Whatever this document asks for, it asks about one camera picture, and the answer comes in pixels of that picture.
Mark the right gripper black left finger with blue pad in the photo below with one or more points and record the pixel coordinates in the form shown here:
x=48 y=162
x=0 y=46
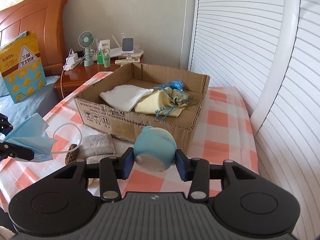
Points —
x=112 y=169

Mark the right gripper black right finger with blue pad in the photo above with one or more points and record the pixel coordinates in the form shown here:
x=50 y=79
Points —
x=197 y=171

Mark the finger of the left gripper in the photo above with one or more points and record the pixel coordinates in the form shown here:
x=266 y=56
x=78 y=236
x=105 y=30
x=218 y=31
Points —
x=14 y=151
x=5 y=126

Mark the blue surgical face mask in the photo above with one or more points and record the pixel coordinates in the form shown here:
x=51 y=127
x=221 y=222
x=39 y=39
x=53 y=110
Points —
x=31 y=134

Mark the brown knitted scrunchie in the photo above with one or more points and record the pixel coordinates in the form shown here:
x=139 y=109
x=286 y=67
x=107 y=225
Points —
x=72 y=155

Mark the blue round plush toy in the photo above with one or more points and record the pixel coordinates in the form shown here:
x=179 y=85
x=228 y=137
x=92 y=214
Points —
x=154 y=149

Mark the white cloth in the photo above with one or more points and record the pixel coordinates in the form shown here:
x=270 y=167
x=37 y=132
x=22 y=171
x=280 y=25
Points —
x=124 y=97

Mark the yellow cloth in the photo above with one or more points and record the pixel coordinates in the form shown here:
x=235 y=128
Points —
x=157 y=99

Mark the blue embroidered sachet pouch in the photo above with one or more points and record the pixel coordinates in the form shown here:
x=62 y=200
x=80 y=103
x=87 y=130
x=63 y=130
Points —
x=177 y=97

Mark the blue bed sheet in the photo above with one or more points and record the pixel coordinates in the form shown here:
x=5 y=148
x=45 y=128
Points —
x=42 y=101

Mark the red white checkered tablecloth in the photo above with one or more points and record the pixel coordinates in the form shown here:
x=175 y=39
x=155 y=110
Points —
x=223 y=132

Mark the open cardboard box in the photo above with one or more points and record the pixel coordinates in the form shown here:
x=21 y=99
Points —
x=97 y=114

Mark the yellow blue snack bag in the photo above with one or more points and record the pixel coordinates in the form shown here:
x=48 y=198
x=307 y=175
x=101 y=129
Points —
x=21 y=67

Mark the wooden nightstand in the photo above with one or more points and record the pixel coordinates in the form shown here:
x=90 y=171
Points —
x=70 y=80

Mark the white power strip with charger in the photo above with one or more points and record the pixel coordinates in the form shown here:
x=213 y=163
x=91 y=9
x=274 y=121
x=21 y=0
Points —
x=72 y=61

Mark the white remote control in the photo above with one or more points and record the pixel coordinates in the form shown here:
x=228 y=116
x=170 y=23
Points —
x=121 y=62

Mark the green tube with white card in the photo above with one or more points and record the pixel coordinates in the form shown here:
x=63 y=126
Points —
x=106 y=58

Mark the green spray bottle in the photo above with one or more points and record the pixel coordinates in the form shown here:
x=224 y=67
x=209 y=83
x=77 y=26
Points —
x=99 y=53

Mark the white wifi router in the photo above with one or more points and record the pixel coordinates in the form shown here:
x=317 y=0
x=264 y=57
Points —
x=116 y=52

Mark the green desk fan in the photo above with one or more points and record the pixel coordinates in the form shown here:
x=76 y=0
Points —
x=86 y=40

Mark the wooden bed headboard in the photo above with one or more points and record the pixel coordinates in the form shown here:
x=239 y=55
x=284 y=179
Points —
x=44 y=18

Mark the white cosmetic tube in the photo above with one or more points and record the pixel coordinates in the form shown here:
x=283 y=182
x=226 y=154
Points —
x=105 y=45

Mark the white louvered closet doors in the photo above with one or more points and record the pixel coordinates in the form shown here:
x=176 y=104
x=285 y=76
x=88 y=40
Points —
x=269 y=51

